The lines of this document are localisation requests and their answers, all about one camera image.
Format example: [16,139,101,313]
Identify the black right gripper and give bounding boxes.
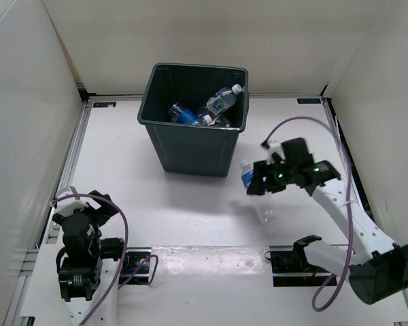
[247,158,297,196]

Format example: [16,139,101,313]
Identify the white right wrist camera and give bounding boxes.
[260,141,285,164]

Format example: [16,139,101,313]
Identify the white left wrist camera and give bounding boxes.
[50,185,88,217]

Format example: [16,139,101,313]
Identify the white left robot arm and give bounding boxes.
[50,186,130,325]

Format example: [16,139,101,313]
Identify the clear bottle white blue label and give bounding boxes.
[206,84,243,115]

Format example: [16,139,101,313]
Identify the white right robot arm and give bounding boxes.
[247,138,408,305]

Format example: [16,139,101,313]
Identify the dark green plastic bin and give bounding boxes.
[137,62,250,177]

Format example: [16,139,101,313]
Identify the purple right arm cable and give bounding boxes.
[263,117,356,312]

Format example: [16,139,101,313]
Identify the clear bottle apple label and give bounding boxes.
[208,115,232,128]

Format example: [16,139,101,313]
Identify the clear bottle dark blue label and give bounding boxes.
[240,161,278,224]

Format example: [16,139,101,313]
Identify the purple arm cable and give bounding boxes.
[263,117,356,312]
[50,193,159,326]

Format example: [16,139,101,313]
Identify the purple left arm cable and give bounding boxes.
[50,193,159,326]

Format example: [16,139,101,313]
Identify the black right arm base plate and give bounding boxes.
[264,247,330,287]

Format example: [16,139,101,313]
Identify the clear unlabelled plastic bottle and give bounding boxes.
[198,111,213,126]

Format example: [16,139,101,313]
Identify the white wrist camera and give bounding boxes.
[260,141,285,164]
[50,185,88,217]

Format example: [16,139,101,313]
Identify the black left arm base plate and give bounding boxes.
[117,247,154,286]

